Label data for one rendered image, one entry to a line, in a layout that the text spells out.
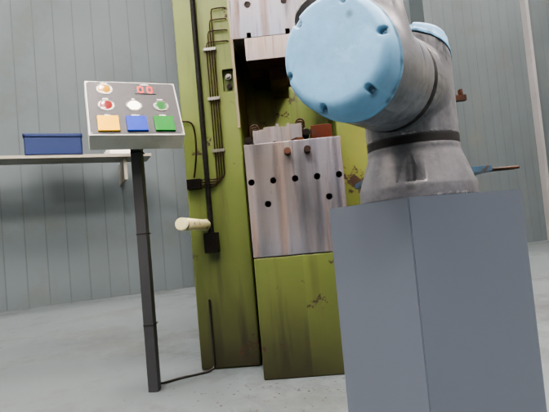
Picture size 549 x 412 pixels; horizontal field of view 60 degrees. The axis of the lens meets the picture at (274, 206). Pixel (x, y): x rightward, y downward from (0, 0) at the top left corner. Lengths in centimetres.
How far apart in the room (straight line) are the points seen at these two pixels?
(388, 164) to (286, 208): 112
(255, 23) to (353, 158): 69
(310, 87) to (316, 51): 4
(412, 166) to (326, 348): 125
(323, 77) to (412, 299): 32
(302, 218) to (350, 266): 105
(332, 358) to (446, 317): 124
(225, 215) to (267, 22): 82
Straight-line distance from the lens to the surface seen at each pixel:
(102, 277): 558
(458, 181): 76
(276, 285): 187
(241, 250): 207
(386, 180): 75
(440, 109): 79
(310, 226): 185
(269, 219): 186
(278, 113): 247
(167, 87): 202
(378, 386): 81
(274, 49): 205
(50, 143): 501
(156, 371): 197
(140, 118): 186
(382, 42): 60
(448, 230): 72
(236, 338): 212
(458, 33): 855
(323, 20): 64
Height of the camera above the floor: 57
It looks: 3 degrees up
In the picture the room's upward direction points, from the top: 5 degrees counter-clockwise
